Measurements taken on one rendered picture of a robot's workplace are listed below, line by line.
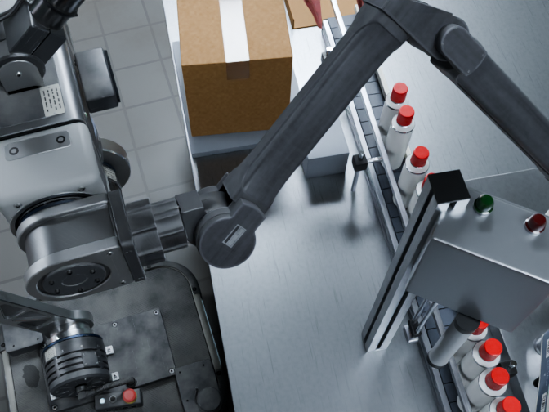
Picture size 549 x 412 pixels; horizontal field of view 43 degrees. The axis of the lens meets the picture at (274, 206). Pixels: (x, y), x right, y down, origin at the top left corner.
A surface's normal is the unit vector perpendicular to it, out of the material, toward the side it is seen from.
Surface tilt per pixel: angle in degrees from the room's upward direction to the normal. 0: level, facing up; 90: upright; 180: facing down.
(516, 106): 54
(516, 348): 0
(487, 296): 90
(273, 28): 0
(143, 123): 0
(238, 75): 90
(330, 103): 59
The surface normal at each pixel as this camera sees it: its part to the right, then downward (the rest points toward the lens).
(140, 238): 0.19, 0.08
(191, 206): -0.15, -0.86
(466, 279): -0.40, 0.80
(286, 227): 0.02, -0.47
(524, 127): 0.23, 0.47
